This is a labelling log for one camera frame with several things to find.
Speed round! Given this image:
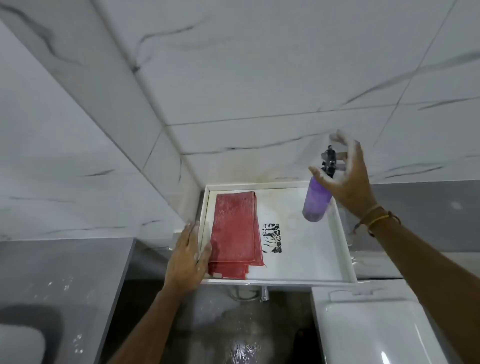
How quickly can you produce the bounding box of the person's left hand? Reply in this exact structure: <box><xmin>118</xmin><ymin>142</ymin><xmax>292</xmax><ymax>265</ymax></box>
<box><xmin>164</xmin><ymin>221</ymin><xmax>213</xmax><ymax>298</ymax></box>

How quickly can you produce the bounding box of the person's right forearm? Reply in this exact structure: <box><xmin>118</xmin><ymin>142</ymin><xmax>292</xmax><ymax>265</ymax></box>
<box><xmin>355</xmin><ymin>204</ymin><xmax>480</xmax><ymax>364</ymax></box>

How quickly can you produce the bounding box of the white toilet cistern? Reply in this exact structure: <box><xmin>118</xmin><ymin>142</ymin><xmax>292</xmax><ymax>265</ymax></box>
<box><xmin>310</xmin><ymin>279</ymin><xmax>452</xmax><ymax>364</ymax></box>

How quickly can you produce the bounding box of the brown thread wristband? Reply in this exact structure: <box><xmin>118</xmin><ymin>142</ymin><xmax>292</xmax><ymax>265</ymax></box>
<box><xmin>352</xmin><ymin>204</ymin><xmax>402</xmax><ymax>238</ymax></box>

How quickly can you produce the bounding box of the purple spray bottle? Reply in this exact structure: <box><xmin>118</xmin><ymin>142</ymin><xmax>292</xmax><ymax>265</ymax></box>
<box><xmin>302</xmin><ymin>145</ymin><xmax>338</xmax><ymax>223</ymax></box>

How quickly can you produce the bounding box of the person's left forearm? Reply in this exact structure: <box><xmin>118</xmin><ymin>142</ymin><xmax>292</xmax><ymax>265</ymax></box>
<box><xmin>108</xmin><ymin>283</ymin><xmax>205</xmax><ymax>364</ymax></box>

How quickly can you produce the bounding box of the grey counter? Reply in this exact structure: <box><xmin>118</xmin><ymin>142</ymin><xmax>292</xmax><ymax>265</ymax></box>
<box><xmin>0</xmin><ymin>238</ymin><xmax>136</xmax><ymax>364</ymax></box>

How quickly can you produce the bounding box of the white basin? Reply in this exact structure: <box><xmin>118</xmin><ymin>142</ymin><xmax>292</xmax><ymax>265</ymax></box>
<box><xmin>0</xmin><ymin>324</ymin><xmax>47</xmax><ymax>364</ymax></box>

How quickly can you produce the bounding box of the yellow thread wristband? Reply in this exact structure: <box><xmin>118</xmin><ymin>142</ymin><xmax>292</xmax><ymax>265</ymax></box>
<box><xmin>367</xmin><ymin>214</ymin><xmax>391</xmax><ymax>230</ymax></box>

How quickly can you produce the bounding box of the white rectangular tray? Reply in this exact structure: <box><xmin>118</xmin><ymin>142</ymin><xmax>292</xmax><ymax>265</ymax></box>
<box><xmin>197</xmin><ymin>181</ymin><xmax>359</xmax><ymax>288</ymax></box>

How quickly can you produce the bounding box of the folded red cloth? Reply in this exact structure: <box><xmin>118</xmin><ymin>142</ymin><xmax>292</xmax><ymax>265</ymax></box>
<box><xmin>207</xmin><ymin>191</ymin><xmax>266</xmax><ymax>281</ymax></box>

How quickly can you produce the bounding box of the person's right hand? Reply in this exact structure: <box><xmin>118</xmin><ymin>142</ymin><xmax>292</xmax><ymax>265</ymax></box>
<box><xmin>308</xmin><ymin>130</ymin><xmax>378</xmax><ymax>220</ymax></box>

